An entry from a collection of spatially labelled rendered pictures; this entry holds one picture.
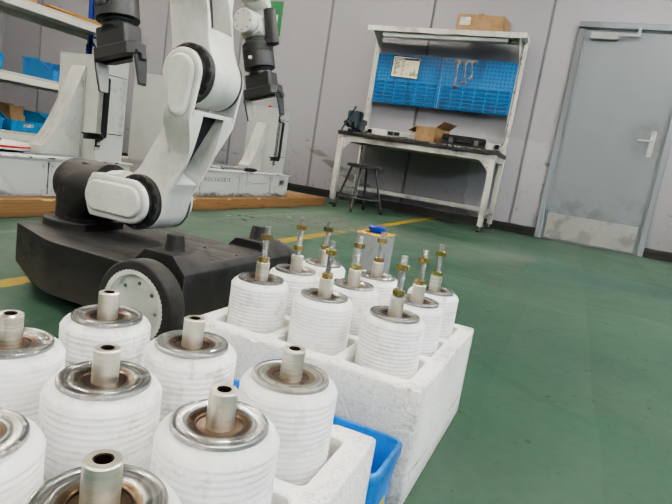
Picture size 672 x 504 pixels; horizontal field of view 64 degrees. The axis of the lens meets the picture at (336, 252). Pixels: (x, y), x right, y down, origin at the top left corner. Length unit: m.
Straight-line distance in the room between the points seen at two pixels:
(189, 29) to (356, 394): 0.97
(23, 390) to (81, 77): 2.74
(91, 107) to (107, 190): 1.72
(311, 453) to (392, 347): 0.29
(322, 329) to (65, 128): 2.51
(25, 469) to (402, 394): 0.48
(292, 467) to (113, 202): 1.07
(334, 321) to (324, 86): 5.89
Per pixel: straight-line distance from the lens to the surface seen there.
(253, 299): 0.87
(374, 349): 0.79
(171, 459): 0.42
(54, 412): 0.49
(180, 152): 1.40
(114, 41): 1.26
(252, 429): 0.44
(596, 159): 5.90
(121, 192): 1.46
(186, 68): 1.35
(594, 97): 5.96
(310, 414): 0.51
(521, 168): 5.92
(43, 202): 2.82
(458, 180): 6.01
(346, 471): 0.55
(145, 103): 3.66
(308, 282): 0.97
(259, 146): 4.57
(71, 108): 3.18
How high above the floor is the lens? 0.47
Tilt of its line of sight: 10 degrees down
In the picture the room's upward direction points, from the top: 9 degrees clockwise
